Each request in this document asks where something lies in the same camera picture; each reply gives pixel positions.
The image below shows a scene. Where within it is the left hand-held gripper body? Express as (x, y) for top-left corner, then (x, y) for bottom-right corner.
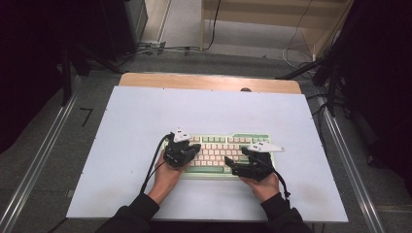
(163, 127), (195, 169)

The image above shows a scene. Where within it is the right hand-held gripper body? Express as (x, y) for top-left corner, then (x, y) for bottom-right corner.
(239, 141), (286, 183)

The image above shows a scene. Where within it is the green and beige keyboard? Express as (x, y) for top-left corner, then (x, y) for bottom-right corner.
(163, 133), (276, 181)

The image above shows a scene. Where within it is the person's right hand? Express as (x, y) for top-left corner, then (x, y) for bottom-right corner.
(239, 173), (281, 204)

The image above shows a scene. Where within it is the person's left hand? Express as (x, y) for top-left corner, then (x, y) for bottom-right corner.
(148, 151), (190, 206)

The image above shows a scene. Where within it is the white table cover board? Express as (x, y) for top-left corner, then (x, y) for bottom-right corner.
(66, 85), (349, 223)

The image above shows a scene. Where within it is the wooden table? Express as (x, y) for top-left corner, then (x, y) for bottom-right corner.
(118, 71), (303, 95)

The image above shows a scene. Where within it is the black metal stand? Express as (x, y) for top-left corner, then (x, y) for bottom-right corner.
(275, 56), (343, 117)

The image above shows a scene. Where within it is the grey power strip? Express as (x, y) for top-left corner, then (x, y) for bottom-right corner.
(139, 40), (167, 50)

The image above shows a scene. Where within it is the light wooden shelf unit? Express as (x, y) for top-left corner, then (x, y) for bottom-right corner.
(199, 0), (355, 61)

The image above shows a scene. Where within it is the black cabinet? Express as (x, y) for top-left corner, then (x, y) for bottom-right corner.
(98, 0), (149, 62)

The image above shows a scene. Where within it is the dark curtain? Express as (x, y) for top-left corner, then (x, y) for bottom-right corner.
(333, 0), (412, 195)

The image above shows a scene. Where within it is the left hand-held gripper black cable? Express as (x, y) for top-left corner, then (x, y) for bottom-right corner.
(139, 132), (175, 195)

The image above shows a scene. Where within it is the hand-held gripper black cable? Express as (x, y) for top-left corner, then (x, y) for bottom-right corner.
(258, 159), (292, 208)
(139, 132), (175, 195)

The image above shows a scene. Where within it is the right hand-held gripper black cable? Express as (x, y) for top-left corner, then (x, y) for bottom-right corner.
(258, 159), (292, 208)

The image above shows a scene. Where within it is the aluminium floor rail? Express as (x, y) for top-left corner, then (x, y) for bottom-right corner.
(318, 96), (387, 233)
(0, 91), (80, 233)

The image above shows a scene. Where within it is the white floor cable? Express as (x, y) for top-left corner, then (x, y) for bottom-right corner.
(282, 0), (316, 72)

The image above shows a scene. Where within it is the black floor cable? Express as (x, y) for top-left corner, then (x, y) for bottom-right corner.
(202, 0), (223, 51)

